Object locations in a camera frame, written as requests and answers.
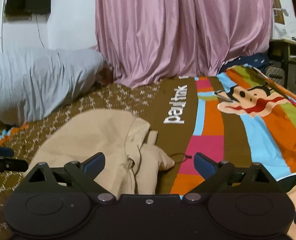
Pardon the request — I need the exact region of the brown patterned colourful bedspread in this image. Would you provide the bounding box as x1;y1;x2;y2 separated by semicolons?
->
0;64;296;240

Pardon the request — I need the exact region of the pink satin curtain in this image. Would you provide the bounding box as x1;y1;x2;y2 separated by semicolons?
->
95;0;273;87

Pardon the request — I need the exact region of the beige large garment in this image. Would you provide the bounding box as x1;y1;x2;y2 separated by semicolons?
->
29;109;175;197

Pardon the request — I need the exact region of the white desk with items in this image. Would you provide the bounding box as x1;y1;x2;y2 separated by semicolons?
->
271;0;296;43

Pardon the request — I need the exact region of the light blue pillow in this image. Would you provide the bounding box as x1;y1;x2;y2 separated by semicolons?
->
0;48;105;126

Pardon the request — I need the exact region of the dark blue cloth under curtain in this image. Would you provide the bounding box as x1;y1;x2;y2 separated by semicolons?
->
218;53;270;74

